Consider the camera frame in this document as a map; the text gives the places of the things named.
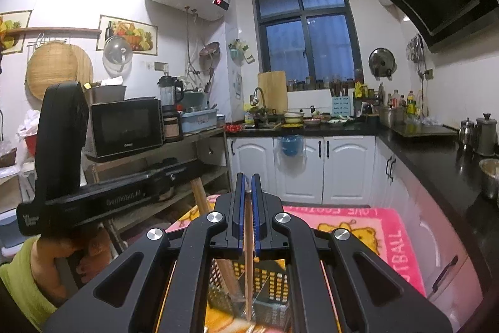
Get glass pot lid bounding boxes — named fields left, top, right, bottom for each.
left=102, top=36, right=133, bottom=74

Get left hand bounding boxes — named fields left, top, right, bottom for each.
left=31, top=227, right=113, bottom=307

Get hanging steel pan lid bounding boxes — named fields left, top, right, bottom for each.
left=369, top=47, right=397, bottom=80

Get pink cartoon bear blanket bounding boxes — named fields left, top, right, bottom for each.
left=153, top=193, right=427, bottom=333

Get blender with black base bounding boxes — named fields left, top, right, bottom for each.
left=157, top=75, right=184, bottom=117

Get red basin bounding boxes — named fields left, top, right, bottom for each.
left=24, top=134, right=37, bottom=157

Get dark green utensil basket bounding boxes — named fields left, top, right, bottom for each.
left=204, top=259, right=292, bottom=332

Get white kitchen cabinets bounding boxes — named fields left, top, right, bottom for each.
left=227, top=135, right=483, bottom=328

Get blue hanging bucket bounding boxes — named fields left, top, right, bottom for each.
left=280, top=135, right=304, bottom=157

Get fruit picture on wall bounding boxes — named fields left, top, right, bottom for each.
left=95, top=14, right=158, bottom=56

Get blue grey dish box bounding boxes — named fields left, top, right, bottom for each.
left=180, top=109, right=216, bottom=134

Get wooden cutting board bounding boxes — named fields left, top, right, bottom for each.
left=257, top=71, right=288, bottom=114

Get steel kettle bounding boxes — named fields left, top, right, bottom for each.
left=458, top=117, right=475, bottom=151

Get wooden chopstick pair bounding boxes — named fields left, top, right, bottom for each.
left=244, top=193, right=254, bottom=322

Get black microwave oven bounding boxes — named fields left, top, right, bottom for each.
left=83, top=98, right=163, bottom=159

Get round bamboo board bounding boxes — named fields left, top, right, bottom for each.
left=25, top=42, right=93, bottom=100

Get dark framed window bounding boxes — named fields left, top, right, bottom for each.
left=254, top=0, right=364, bottom=83

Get green sleeve forearm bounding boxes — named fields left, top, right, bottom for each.
left=1, top=237, right=57, bottom=332

